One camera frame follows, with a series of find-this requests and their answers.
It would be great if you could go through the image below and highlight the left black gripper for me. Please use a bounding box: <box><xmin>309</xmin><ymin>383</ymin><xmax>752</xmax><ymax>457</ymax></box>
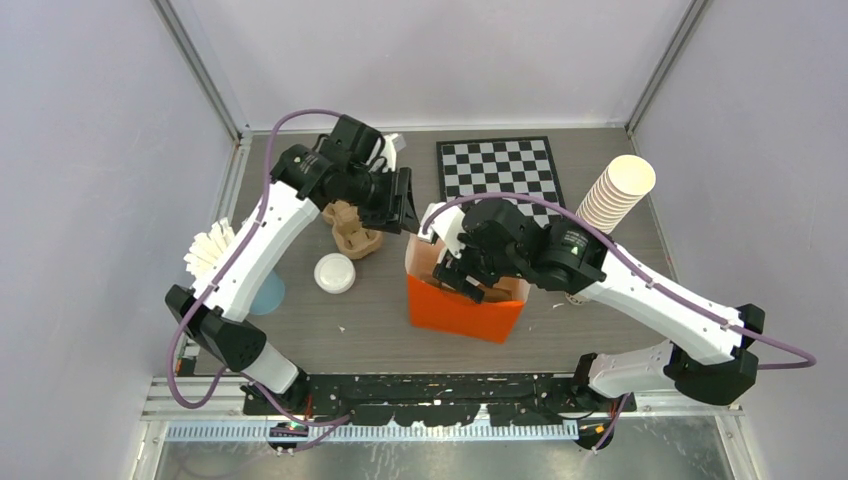
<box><xmin>344</xmin><ymin>164</ymin><xmax>419</xmax><ymax>235</ymax></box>

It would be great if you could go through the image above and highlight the orange paper bag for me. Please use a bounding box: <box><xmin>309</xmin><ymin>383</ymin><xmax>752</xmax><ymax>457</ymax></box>
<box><xmin>405</xmin><ymin>235</ymin><xmax>531</xmax><ymax>344</ymax></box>

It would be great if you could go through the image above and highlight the white paper coffee cup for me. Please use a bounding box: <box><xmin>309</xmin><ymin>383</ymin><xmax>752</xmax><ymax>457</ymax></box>
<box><xmin>565</xmin><ymin>293</ymin><xmax>590</xmax><ymax>306</ymax></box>

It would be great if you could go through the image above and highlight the stack of white paper cups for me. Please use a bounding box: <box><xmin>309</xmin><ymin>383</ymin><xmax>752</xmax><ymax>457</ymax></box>
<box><xmin>576</xmin><ymin>154</ymin><xmax>656</xmax><ymax>234</ymax></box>

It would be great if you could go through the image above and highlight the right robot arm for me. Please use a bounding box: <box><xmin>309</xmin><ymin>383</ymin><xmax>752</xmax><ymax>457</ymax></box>
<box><xmin>419</xmin><ymin>194</ymin><xmax>765</xmax><ymax>411</ymax></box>

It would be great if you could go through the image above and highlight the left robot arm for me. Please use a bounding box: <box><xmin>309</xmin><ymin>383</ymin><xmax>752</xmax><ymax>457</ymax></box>
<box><xmin>165</xmin><ymin>111</ymin><xmax>419</xmax><ymax>414</ymax></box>

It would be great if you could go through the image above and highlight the brown pulp cup carrier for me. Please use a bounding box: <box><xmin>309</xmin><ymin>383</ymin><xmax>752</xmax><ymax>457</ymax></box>
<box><xmin>322</xmin><ymin>201</ymin><xmax>384</xmax><ymax>260</ymax></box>

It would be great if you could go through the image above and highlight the black white checkerboard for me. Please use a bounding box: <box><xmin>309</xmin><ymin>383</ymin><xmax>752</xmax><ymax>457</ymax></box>
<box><xmin>436</xmin><ymin>136</ymin><xmax>565</xmax><ymax>206</ymax></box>

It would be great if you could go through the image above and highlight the blue straw holder cup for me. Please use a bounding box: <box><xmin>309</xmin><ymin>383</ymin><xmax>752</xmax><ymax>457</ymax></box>
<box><xmin>249</xmin><ymin>271</ymin><xmax>286</xmax><ymax>316</ymax></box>

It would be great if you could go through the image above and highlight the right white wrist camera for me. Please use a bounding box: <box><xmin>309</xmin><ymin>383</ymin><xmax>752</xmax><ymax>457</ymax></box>
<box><xmin>417</xmin><ymin>206</ymin><xmax>465</xmax><ymax>258</ymax></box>

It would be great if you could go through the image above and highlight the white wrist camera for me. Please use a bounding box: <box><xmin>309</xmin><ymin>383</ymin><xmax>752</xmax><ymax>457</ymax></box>
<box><xmin>379</xmin><ymin>133</ymin><xmax>406</xmax><ymax>172</ymax></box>
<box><xmin>417</xmin><ymin>206</ymin><xmax>465</xmax><ymax>258</ymax></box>

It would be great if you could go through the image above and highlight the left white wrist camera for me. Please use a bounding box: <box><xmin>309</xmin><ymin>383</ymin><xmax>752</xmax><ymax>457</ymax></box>
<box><xmin>379</xmin><ymin>133</ymin><xmax>406</xmax><ymax>172</ymax></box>

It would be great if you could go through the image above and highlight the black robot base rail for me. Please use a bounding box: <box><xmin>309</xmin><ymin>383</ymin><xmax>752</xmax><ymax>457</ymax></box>
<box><xmin>242</xmin><ymin>373</ymin><xmax>635</xmax><ymax>427</ymax></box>

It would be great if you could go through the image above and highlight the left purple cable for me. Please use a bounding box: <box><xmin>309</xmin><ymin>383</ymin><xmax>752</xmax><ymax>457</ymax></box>
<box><xmin>165</xmin><ymin>108</ymin><xmax>352</xmax><ymax>453</ymax></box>

